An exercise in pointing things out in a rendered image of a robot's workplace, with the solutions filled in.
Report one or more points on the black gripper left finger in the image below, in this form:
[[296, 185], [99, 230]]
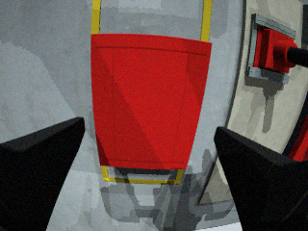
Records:
[[33, 169]]

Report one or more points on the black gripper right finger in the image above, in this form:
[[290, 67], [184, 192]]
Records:
[[266, 186]]

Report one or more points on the yellow rectangular border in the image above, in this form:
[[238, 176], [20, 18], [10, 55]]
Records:
[[95, 24]]

